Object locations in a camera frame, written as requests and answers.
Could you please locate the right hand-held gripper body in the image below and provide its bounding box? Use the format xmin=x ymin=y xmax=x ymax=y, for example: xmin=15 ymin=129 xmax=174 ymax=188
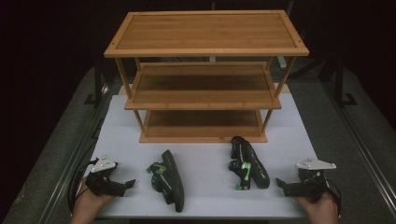
xmin=283 ymin=157 xmax=337 ymax=199

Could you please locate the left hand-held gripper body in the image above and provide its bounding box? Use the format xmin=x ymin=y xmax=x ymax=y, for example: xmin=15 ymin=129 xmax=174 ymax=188
xmin=85 ymin=154 xmax=128 ymax=198

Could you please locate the black sandal with green strap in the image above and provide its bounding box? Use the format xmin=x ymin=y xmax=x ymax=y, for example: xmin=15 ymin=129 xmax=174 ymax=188
xmin=228 ymin=135 xmax=271 ymax=191
xmin=147 ymin=149 xmax=185 ymax=214

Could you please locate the wooden three-tier shoe rack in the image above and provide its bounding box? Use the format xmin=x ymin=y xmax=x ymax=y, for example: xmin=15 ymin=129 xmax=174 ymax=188
xmin=104 ymin=9 xmax=310 ymax=144

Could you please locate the person's left hand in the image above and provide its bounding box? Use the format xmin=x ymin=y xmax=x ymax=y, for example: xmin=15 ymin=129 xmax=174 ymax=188
xmin=71 ymin=176 xmax=115 ymax=222

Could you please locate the person's right hand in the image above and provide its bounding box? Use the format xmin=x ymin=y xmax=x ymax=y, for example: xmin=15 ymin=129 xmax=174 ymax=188
xmin=293 ymin=190 xmax=341 ymax=223

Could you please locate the white board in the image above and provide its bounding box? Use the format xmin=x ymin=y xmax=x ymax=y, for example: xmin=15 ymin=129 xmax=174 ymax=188
xmin=83 ymin=92 xmax=329 ymax=219

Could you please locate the black metal stand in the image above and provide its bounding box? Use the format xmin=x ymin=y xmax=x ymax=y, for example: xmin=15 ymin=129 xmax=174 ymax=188
xmin=323 ymin=54 xmax=359 ymax=108
xmin=83 ymin=58 xmax=110 ymax=108

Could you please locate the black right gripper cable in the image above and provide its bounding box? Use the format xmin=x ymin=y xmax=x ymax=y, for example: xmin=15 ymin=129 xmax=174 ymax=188
xmin=323 ymin=177 xmax=343 ymax=217

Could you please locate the metal table rail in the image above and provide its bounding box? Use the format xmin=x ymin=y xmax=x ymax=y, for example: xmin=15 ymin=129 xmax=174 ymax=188
xmin=321 ymin=81 xmax=396 ymax=216
xmin=38 ymin=82 xmax=113 ymax=224

